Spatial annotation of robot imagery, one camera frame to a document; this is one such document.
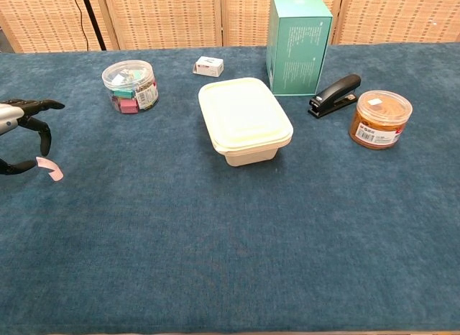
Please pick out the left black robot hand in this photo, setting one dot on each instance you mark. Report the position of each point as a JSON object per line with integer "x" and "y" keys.
{"x": 12, "y": 114}

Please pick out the beige plastic container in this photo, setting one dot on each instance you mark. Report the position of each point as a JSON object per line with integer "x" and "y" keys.
{"x": 249, "y": 156}

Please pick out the clear jar of binder clips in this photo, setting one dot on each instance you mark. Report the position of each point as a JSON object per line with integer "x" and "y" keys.
{"x": 129, "y": 90}

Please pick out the black stand pole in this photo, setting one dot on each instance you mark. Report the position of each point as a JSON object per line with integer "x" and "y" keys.
{"x": 93, "y": 20}

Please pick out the cream plastic container lid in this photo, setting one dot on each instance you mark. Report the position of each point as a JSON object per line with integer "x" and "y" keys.
{"x": 242, "y": 112}

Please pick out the clear jar of rubber bands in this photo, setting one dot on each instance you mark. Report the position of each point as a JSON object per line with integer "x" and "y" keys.
{"x": 381, "y": 121}

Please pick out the bamboo folding screen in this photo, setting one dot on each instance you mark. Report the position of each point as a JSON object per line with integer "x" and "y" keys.
{"x": 161, "y": 18}

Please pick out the black stapler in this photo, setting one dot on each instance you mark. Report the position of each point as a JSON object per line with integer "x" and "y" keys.
{"x": 336, "y": 96}

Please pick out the tall green cardboard box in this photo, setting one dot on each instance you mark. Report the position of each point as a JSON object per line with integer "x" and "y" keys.
{"x": 298, "y": 51}

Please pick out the small white staples box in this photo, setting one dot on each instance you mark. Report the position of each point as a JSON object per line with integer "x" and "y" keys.
{"x": 208, "y": 67}

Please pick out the blue tablecloth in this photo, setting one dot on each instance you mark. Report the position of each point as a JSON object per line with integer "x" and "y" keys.
{"x": 179, "y": 223}

